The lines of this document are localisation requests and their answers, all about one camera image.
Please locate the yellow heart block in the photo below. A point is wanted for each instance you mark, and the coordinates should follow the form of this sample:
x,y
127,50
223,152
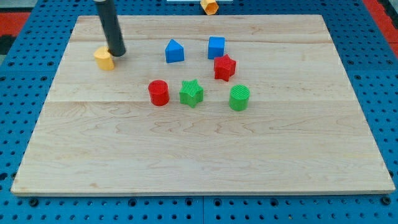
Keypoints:
x,y
103,58

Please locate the green star block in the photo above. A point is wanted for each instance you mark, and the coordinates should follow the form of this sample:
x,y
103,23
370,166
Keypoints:
x,y
191,93

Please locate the light wooden board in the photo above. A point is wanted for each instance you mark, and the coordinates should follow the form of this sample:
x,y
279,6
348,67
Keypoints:
x,y
303,132

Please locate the green cylinder block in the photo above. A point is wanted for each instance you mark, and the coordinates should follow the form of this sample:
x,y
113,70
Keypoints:
x,y
239,97

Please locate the red cylinder block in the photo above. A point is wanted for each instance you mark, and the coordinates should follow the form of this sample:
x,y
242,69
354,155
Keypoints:
x,y
158,92

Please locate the red star block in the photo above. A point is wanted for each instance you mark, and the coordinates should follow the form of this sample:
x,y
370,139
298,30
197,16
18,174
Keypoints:
x,y
224,67

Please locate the blue triangular prism block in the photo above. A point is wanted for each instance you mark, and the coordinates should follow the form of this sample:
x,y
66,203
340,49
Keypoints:
x,y
174,52

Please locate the blue cube block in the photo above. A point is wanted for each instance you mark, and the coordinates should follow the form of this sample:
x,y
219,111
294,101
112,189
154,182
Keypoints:
x,y
215,47

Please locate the yellow hexagon block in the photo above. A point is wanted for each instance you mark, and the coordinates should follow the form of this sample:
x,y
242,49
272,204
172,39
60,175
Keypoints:
x,y
210,7

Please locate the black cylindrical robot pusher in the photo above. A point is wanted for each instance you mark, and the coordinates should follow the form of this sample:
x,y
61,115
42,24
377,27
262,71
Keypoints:
x,y
109,20

